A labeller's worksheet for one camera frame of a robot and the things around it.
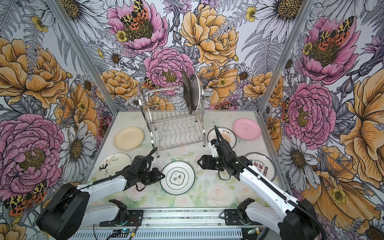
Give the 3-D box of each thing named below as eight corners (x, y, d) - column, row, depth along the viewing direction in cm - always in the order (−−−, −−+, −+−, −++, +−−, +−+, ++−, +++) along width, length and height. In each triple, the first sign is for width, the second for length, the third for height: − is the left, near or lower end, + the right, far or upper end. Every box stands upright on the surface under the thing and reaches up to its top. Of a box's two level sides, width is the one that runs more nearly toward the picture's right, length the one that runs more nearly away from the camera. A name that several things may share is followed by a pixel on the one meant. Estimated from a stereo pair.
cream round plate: (110, 150, 102) (109, 148, 100) (120, 128, 114) (118, 126, 112) (140, 150, 102) (139, 148, 100) (146, 128, 114) (145, 126, 112)
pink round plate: (235, 140, 108) (235, 138, 106) (231, 120, 120) (231, 118, 118) (262, 140, 108) (264, 138, 106) (256, 120, 120) (257, 118, 118)
